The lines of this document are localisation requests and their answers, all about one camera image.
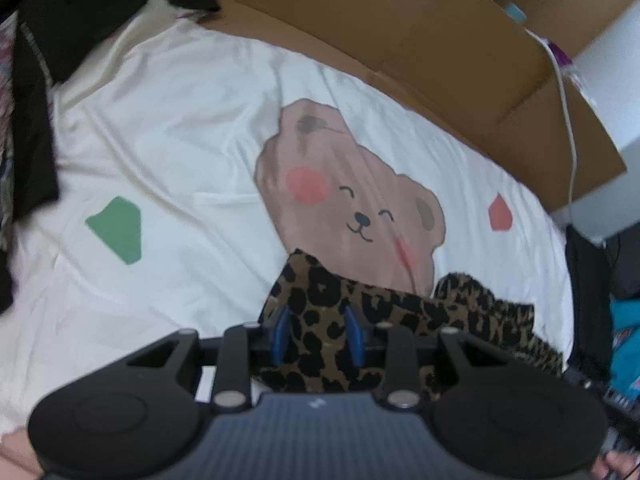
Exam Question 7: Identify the leopard print garment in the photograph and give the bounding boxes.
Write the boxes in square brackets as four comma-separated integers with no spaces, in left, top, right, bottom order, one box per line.
[252,247,580,401]

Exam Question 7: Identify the person's left hand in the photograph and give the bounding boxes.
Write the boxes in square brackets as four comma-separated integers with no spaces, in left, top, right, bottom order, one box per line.
[591,450,640,480]

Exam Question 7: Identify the white bear print bedsheet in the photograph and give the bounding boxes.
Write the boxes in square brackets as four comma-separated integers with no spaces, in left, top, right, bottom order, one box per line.
[1,0,574,434]

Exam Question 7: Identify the black folded garment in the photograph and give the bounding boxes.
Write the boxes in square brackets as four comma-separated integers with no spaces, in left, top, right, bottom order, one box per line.
[565,224,613,382]

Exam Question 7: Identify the blue patterned storage bag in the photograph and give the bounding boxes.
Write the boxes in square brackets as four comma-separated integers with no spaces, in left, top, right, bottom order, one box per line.
[610,299,640,400]

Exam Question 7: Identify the brown cardboard sheet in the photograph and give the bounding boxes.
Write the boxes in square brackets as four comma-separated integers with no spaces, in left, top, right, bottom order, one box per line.
[217,0,626,211]

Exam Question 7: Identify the light blue bottle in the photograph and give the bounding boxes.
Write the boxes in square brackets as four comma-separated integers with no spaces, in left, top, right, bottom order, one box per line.
[503,2,527,25]

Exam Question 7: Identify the white power cable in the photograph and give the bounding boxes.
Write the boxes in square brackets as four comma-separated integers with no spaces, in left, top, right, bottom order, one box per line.
[522,24,580,212]

